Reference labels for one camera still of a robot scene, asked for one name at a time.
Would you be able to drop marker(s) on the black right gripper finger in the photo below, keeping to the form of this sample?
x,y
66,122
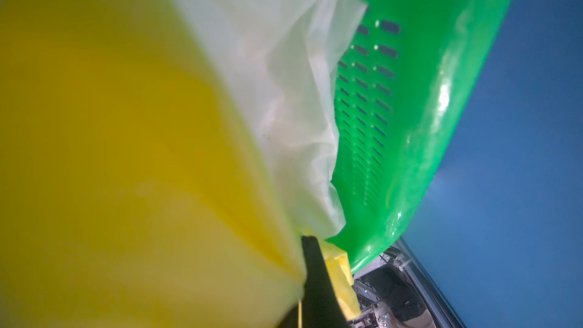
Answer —
x,y
319,307

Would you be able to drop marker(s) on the large yellow raincoat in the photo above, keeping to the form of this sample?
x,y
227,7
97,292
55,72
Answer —
x,y
133,193

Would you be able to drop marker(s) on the white raincoat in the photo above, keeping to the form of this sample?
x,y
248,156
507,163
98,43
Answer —
x,y
279,60

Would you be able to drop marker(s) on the green plastic basket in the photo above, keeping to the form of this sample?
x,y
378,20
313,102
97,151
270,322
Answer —
x,y
401,88

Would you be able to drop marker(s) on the aluminium rail at front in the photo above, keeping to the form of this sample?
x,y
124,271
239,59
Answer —
x,y
394,290

